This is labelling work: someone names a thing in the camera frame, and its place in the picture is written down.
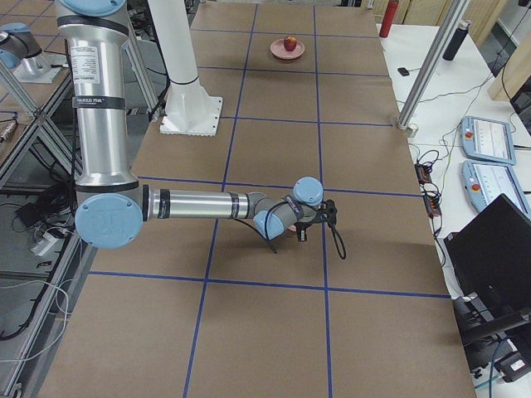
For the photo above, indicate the blue teach pendant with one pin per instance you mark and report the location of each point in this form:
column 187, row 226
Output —
column 487, row 140
column 485, row 181

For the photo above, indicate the upper blue teach pendant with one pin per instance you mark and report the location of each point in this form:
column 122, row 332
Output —
column 487, row 140

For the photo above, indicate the black laptop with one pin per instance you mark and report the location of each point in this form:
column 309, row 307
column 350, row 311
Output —
column 491, row 255

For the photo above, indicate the small black square device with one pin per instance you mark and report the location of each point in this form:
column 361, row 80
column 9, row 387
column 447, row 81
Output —
column 403, row 71

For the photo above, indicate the orange black power strip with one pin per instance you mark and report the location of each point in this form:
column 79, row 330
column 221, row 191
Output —
column 430, row 192

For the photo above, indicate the aluminium frame post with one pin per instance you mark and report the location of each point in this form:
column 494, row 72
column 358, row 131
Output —
column 442, row 38

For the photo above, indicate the red apple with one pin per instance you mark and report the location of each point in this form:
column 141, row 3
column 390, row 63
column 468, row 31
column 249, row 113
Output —
column 290, row 43

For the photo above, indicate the lower blue teach pendant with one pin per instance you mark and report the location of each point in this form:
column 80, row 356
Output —
column 485, row 181

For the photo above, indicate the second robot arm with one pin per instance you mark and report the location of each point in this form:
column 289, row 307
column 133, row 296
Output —
column 23, row 55

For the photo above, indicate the black water bottle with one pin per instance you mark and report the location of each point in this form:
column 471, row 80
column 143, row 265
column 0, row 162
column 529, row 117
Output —
column 456, row 41

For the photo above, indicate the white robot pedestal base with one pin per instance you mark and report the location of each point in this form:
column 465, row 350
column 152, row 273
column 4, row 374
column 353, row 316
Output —
column 189, row 109

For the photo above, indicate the red water bottle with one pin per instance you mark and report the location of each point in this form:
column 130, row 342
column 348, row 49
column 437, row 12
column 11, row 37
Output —
column 388, row 18

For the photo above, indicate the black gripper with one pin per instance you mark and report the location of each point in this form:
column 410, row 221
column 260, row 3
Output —
column 304, row 225

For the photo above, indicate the pink plate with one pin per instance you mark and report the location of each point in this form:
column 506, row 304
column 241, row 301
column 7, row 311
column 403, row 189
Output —
column 278, row 50

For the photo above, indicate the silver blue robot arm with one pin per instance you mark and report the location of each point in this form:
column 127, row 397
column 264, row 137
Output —
column 112, row 204

